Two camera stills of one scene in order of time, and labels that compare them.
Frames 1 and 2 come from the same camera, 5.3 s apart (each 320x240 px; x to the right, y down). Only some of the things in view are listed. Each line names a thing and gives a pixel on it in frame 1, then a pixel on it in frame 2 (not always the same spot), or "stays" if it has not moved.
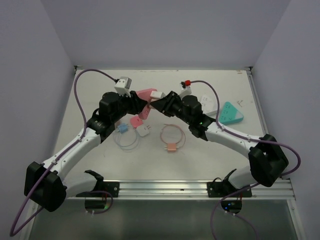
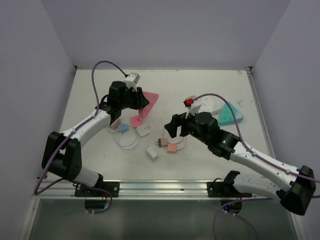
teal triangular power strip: (230, 114) stays
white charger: (157, 94) -> (152, 153)
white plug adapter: (143, 130) stays
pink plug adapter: (136, 121) stays
